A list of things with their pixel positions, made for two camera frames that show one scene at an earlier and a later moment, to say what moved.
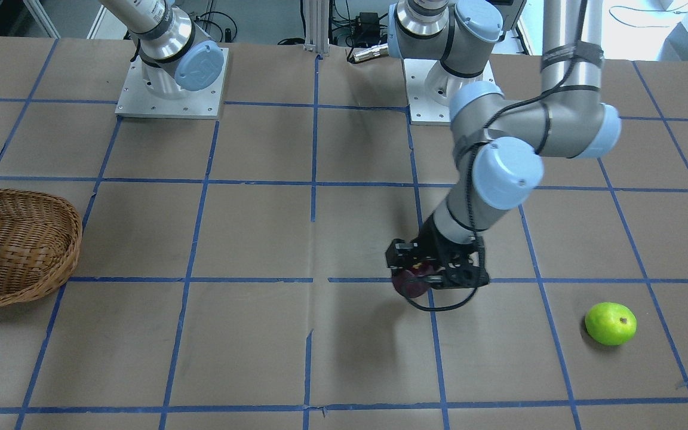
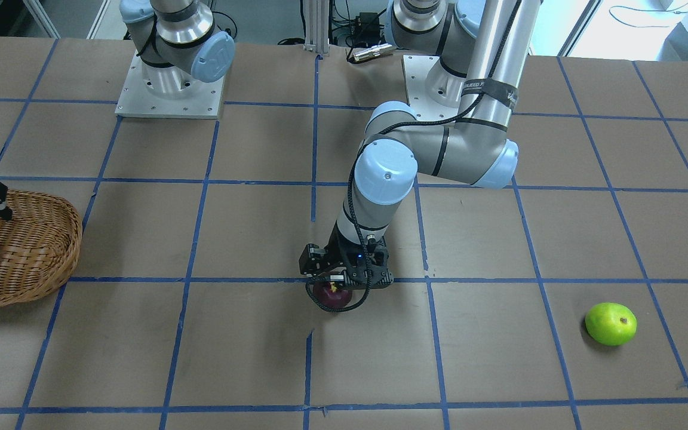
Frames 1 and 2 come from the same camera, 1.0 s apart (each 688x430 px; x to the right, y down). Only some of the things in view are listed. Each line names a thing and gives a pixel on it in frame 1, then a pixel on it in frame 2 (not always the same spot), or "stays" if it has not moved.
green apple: (611, 323) stays
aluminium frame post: (317, 26) stays
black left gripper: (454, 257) -> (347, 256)
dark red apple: (401, 280) -> (331, 294)
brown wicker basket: (22, 245) stays
